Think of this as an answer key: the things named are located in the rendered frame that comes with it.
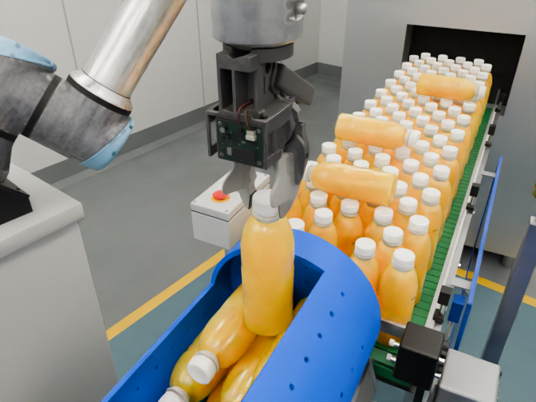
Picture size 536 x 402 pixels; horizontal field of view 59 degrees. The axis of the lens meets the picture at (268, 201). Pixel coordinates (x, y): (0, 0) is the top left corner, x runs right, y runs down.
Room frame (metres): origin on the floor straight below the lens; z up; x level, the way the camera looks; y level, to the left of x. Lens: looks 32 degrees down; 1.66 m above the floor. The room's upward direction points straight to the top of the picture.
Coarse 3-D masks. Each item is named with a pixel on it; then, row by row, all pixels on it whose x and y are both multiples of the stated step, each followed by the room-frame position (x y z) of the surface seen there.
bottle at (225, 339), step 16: (240, 288) 0.57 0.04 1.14; (224, 304) 0.54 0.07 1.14; (240, 304) 0.53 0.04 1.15; (224, 320) 0.49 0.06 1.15; (240, 320) 0.50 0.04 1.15; (208, 336) 0.47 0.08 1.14; (224, 336) 0.47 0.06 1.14; (240, 336) 0.48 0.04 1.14; (256, 336) 0.50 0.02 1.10; (208, 352) 0.45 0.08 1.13; (224, 352) 0.45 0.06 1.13; (240, 352) 0.46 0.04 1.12
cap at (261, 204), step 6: (258, 192) 0.51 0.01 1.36; (264, 192) 0.51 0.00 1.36; (252, 198) 0.50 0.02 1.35; (258, 198) 0.50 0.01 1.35; (264, 198) 0.50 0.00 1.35; (252, 204) 0.50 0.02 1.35; (258, 204) 0.49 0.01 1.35; (264, 204) 0.48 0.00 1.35; (258, 210) 0.49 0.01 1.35; (264, 210) 0.48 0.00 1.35; (270, 210) 0.48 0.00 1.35; (276, 210) 0.49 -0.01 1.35
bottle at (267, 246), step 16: (256, 224) 0.49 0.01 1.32; (272, 224) 0.48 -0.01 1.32; (288, 224) 0.50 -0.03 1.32; (256, 240) 0.47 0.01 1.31; (272, 240) 0.47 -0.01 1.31; (288, 240) 0.48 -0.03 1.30; (256, 256) 0.47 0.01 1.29; (272, 256) 0.47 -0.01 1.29; (288, 256) 0.48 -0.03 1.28; (256, 272) 0.47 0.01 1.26; (272, 272) 0.47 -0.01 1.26; (288, 272) 0.48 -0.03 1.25; (256, 288) 0.47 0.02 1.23; (272, 288) 0.47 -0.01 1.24; (288, 288) 0.48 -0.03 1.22; (256, 304) 0.47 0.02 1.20; (272, 304) 0.47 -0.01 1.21; (288, 304) 0.48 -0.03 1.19; (256, 320) 0.47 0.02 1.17; (272, 320) 0.47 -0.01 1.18; (288, 320) 0.48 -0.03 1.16
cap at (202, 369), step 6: (192, 360) 0.44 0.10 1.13; (198, 360) 0.44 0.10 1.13; (204, 360) 0.44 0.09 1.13; (210, 360) 0.44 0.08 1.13; (192, 366) 0.43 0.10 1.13; (198, 366) 0.43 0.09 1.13; (204, 366) 0.43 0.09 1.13; (210, 366) 0.43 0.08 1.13; (192, 372) 0.43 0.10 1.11; (198, 372) 0.43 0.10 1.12; (204, 372) 0.42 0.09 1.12; (210, 372) 0.42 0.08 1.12; (198, 378) 0.43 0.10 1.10; (204, 378) 0.42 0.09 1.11; (210, 378) 0.42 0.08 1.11
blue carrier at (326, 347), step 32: (224, 256) 0.60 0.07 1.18; (320, 256) 0.54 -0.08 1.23; (224, 288) 0.64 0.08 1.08; (320, 288) 0.49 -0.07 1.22; (352, 288) 0.51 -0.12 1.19; (192, 320) 0.55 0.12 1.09; (320, 320) 0.44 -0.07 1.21; (352, 320) 0.47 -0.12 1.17; (160, 352) 0.48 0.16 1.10; (288, 352) 0.38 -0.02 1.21; (320, 352) 0.40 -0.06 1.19; (352, 352) 0.43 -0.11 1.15; (128, 384) 0.42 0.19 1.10; (160, 384) 0.46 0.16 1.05; (256, 384) 0.33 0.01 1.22; (288, 384) 0.34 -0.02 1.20; (320, 384) 0.36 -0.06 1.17; (352, 384) 0.41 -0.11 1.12
